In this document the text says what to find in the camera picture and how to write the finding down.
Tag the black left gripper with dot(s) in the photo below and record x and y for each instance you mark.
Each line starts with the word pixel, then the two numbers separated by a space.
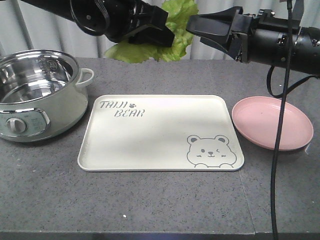
pixel 135 20

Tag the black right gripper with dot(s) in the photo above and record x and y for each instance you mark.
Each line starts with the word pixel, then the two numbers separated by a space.
pixel 257 38

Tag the green lettuce leaf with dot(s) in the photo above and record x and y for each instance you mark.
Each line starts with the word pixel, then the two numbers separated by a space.
pixel 179 12

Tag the pink round plate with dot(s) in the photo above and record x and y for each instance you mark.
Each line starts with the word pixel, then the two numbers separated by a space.
pixel 257 118

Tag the cream bear serving tray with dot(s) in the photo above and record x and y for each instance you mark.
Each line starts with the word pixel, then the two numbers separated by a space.
pixel 160 133

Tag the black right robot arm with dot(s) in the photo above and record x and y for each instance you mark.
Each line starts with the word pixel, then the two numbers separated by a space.
pixel 303 49

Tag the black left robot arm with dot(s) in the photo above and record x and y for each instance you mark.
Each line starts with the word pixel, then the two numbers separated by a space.
pixel 85 13

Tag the pale green electric pot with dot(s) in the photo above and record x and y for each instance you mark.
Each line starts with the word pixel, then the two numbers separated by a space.
pixel 43 93

